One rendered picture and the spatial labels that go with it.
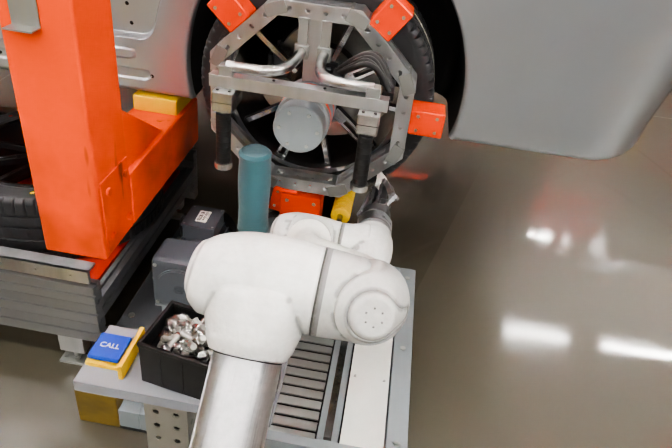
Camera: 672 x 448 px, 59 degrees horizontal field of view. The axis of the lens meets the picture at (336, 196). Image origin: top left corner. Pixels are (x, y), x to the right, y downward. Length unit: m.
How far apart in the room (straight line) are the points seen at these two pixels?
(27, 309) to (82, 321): 0.17
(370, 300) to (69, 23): 0.83
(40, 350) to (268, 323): 1.40
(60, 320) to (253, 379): 1.17
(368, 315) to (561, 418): 1.37
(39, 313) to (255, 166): 0.80
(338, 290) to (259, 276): 0.11
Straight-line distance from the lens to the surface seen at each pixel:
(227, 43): 1.59
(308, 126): 1.46
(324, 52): 1.51
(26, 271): 1.88
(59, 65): 1.36
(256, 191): 1.61
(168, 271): 1.75
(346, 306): 0.79
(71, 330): 1.96
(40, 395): 2.02
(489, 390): 2.08
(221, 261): 0.84
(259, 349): 0.83
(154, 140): 1.77
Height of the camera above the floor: 1.51
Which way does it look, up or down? 33 degrees down
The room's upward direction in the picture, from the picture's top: 7 degrees clockwise
